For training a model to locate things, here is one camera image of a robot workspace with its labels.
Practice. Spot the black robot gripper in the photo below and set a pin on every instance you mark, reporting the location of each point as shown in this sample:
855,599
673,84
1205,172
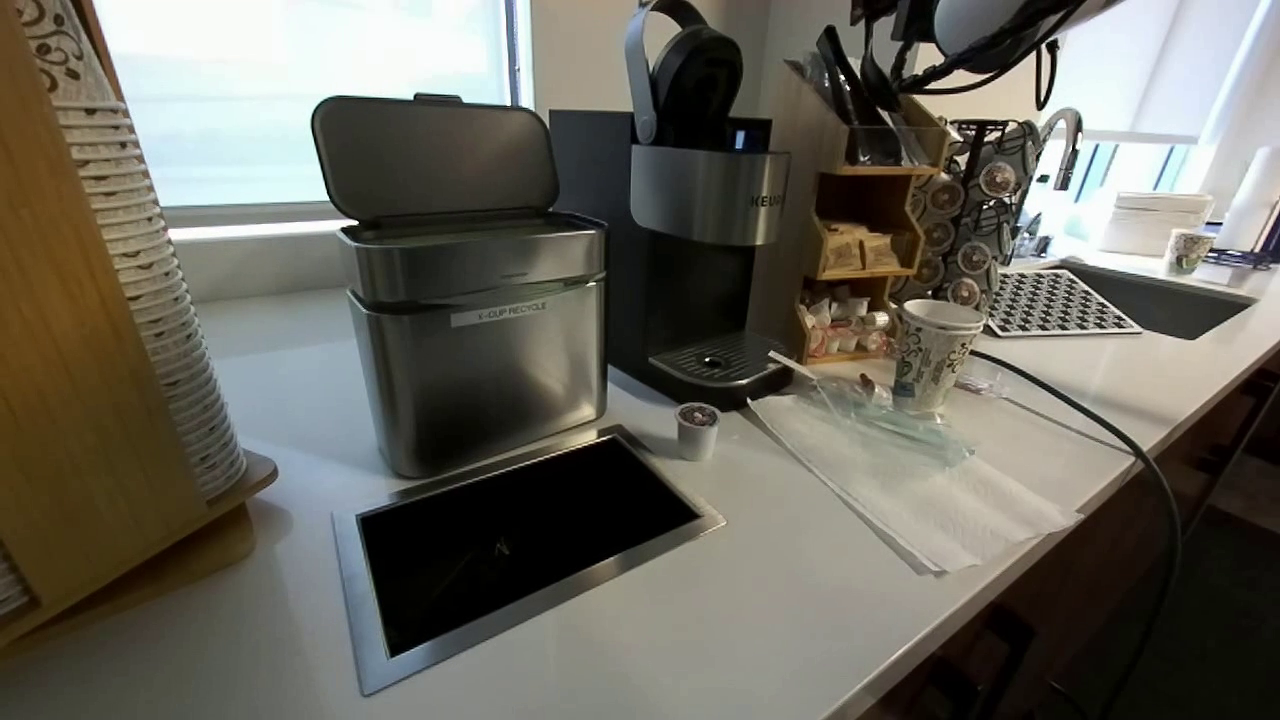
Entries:
915,17

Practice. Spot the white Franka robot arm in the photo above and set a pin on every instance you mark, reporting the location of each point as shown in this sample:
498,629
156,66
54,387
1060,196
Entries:
1001,21

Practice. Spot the wooden condiment stand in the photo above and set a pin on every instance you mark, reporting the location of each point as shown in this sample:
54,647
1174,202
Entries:
789,224

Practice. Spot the black tongs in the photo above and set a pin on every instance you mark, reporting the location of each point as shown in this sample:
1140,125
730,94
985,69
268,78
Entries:
840,83

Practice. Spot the chrome sink faucet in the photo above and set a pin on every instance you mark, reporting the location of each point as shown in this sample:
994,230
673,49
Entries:
1060,125

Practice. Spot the black silver coffee machine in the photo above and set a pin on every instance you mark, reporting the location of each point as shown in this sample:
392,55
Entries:
695,194

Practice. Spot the white box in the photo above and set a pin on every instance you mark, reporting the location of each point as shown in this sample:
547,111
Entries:
1154,220

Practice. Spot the patterned drying mat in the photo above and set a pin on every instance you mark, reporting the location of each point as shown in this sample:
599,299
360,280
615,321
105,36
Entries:
1055,305

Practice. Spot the patterned paper cup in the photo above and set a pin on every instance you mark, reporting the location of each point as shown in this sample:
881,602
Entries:
930,351

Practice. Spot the small patterned mug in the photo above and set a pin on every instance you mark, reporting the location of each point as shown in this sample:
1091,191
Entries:
1189,250

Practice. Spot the dark kitchen sink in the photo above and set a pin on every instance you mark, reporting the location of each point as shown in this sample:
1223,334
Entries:
1162,305

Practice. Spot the white paper towel roll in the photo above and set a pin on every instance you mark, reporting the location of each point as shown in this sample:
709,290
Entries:
1254,202

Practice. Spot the grey coffee pod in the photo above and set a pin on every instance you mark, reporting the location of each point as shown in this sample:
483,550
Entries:
699,429

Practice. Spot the stainless steel trash bin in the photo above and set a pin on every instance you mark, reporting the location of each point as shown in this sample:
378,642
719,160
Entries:
466,372

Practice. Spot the black countertop inset tray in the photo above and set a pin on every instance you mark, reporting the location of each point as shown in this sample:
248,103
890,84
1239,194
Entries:
505,534

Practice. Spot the stack of paper cups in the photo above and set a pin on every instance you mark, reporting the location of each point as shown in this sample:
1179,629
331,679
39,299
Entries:
144,266

